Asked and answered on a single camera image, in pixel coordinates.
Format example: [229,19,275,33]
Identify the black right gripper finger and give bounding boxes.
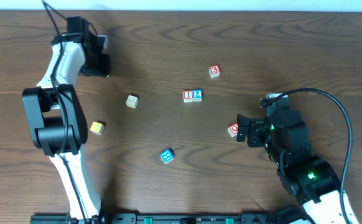
[247,119,266,147]
[236,114,250,142]

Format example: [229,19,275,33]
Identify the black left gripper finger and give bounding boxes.
[98,54,111,77]
[79,66,97,77]

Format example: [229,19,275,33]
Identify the blue number 2 block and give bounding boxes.
[192,90,203,101]

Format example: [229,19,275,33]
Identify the red letter I block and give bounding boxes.
[183,90,193,103]

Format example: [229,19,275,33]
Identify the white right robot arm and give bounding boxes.
[236,96,358,223]

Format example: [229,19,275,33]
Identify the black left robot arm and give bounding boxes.
[22,16,111,223]

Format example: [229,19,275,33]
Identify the red letter Q block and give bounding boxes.
[227,123,238,138]

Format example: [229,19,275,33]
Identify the cream wooden block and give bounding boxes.
[126,95,139,108]

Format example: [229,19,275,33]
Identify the red letter E block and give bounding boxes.
[208,65,221,78]

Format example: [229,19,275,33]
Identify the yellow pineapple block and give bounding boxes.
[90,121,104,135]

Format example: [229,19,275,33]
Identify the blue letter H block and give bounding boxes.
[160,149,174,164]

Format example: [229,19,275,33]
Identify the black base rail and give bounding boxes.
[30,212,312,224]

